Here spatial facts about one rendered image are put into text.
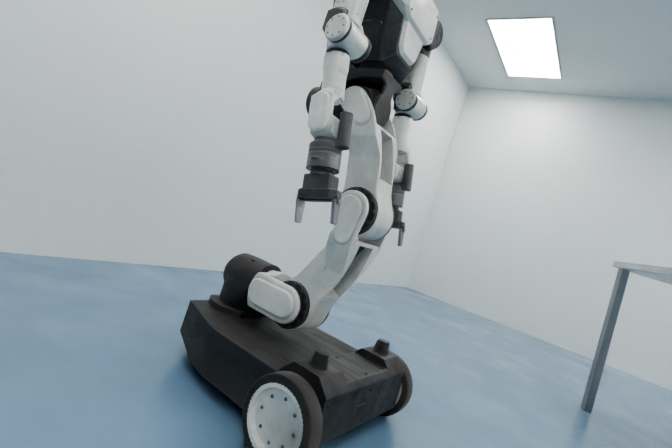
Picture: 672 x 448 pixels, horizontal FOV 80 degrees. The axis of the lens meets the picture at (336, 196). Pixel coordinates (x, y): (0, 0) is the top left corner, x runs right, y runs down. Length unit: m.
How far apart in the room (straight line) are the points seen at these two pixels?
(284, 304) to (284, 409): 0.33
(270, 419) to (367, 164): 0.70
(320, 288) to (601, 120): 4.80
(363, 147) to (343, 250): 0.31
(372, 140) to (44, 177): 1.53
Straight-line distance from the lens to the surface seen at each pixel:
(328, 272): 1.20
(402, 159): 1.51
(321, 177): 1.01
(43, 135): 2.17
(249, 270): 1.37
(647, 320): 5.25
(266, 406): 1.05
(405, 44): 1.32
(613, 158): 5.48
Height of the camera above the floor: 0.56
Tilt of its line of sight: 3 degrees up
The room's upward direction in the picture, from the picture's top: 18 degrees clockwise
